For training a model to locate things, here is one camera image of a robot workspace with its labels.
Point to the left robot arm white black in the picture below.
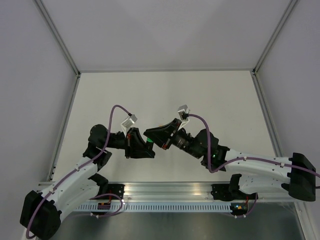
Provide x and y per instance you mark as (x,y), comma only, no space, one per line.
(44,211)

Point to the aluminium frame post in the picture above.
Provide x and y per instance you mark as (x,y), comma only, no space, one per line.
(281,23)
(39,4)

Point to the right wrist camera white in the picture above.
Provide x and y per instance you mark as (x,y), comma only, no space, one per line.
(183,112)

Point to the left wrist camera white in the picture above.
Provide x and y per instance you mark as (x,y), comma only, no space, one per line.
(128,123)

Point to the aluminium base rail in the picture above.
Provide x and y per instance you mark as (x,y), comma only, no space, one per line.
(179,192)

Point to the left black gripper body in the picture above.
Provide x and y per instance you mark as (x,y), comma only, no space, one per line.
(130,147)

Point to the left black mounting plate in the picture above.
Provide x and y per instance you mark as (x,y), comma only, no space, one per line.
(116,189)

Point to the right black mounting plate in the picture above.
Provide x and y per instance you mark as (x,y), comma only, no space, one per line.
(226,193)

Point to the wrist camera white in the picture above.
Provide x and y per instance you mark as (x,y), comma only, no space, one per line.
(183,112)
(128,123)

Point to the black mounting plate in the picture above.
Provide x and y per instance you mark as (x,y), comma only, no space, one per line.
(116,189)
(226,193)

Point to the right aluminium frame post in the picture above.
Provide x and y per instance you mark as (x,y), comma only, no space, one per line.
(281,23)

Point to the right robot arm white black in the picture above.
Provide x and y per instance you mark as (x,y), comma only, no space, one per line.
(251,174)

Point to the left aluminium frame post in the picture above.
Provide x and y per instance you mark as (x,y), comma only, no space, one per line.
(39,4)

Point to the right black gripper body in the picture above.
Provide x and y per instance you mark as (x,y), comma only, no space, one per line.
(169,142)

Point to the white slotted cable duct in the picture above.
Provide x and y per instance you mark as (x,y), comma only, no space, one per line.
(156,207)

